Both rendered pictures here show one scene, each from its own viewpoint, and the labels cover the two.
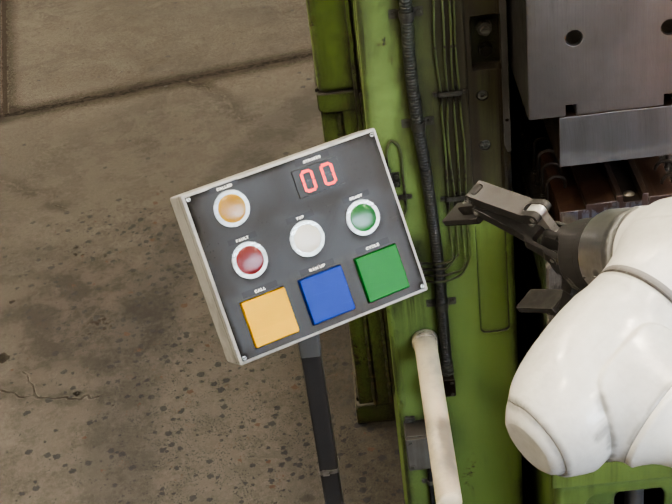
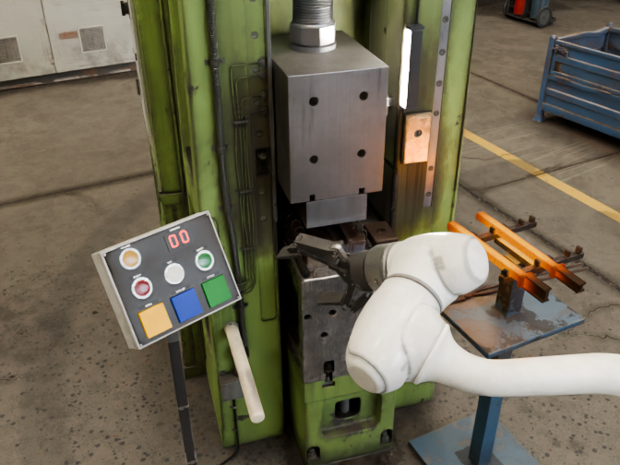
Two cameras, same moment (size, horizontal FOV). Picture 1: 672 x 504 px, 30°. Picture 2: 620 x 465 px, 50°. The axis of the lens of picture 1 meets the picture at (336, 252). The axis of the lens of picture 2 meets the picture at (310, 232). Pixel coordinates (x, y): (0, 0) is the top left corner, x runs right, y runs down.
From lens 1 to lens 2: 0.19 m
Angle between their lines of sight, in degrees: 16
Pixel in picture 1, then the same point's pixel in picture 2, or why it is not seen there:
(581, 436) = (394, 369)
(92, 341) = (19, 344)
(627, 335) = (411, 311)
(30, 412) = not seen: outside the picture
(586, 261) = (370, 273)
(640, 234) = (406, 256)
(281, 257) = (160, 285)
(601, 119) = (327, 202)
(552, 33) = (303, 157)
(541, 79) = (297, 182)
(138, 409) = (52, 382)
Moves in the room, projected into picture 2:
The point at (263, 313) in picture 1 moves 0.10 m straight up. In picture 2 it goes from (151, 318) to (146, 288)
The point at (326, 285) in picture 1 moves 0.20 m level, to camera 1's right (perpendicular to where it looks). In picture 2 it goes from (186, 300) to (256, 286)
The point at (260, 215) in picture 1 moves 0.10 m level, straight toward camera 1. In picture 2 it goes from (147, 261) to (154, 281)
